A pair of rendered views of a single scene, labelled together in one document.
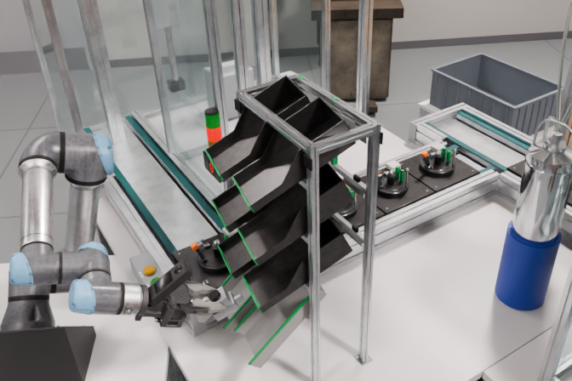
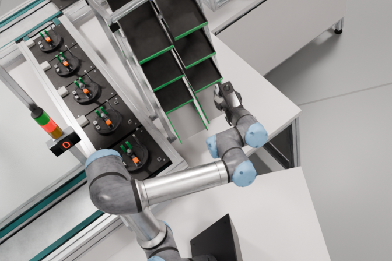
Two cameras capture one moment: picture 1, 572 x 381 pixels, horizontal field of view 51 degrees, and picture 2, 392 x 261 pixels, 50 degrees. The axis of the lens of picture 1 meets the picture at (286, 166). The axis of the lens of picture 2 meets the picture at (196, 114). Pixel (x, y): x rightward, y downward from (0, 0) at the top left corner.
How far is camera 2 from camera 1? 1.56 m
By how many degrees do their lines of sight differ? 57
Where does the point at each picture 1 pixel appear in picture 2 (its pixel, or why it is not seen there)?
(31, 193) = (175, 179)
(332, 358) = not seen: hidden behind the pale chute
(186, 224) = (81, 202)
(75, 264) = (233, 141)
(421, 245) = (115, 59)
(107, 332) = (189, 236)
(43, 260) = (238, 155)
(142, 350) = (205, 204)
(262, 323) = (205, 105)
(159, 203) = (49, 235)
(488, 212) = (88, 29)
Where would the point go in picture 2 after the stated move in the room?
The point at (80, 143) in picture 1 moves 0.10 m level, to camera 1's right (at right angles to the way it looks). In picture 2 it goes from (109, 163) to (110, 135)
